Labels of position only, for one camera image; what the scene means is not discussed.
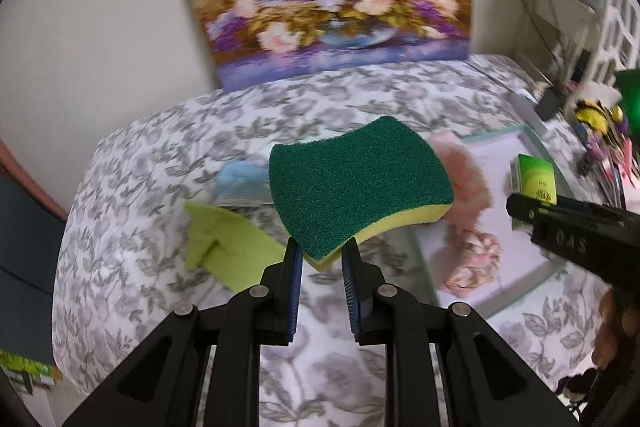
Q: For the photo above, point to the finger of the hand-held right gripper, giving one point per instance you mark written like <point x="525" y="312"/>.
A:
<point x="550" y="207"/>

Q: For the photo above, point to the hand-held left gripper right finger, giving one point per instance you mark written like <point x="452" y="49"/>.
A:
<point x="352" y="297"/>

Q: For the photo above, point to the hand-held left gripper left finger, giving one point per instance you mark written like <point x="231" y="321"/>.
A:
<point x="296" y="297"/>

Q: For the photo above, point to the square green tissue packet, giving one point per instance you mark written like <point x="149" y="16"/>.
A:
<point x="537" y="177"/>

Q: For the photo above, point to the teal shallow box tray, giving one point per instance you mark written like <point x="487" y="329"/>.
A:
<point x="500" y="227"/>

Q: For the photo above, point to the pink knitted cloth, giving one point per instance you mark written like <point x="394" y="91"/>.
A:
<point x="465" y="182"/>

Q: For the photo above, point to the pink fabric scrunchie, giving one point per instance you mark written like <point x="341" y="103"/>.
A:
<point x="472" y="262"/>

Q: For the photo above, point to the green yellow sponge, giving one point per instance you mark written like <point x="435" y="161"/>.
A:
<point x="350" y="177"/>

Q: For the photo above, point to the person's right hand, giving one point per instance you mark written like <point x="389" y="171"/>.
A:
<point x="612" y="332"/>

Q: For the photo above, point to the yellow green cloth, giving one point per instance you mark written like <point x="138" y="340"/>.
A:
<point x="235" y="252"/>

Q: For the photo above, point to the pile of colourful hair clips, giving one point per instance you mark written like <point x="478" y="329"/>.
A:
<point x="610" y="157"/>

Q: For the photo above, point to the yellow black hair accessory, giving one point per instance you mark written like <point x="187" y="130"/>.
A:
<point x="590" y="117"/>

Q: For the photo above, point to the white power strip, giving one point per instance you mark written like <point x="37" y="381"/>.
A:
<point x="525" y="107"/>

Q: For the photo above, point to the black charger adapter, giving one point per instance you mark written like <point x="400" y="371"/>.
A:
<point x="547" y="103"/>

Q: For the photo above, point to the dark green object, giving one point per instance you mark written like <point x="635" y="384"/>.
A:
<point x="630" y="97"/>

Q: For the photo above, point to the grey floral blanket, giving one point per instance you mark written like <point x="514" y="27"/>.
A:
<point x="175" y="147"/>

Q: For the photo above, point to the white lattice rack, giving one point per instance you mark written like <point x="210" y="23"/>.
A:
<point x="617" y="22"/>

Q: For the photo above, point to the dark blue furniture panel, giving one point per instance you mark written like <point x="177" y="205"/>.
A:
<point x="25" y="267"/>

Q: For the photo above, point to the green printed box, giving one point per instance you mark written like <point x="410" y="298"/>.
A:
<point x="25" y="364"/>

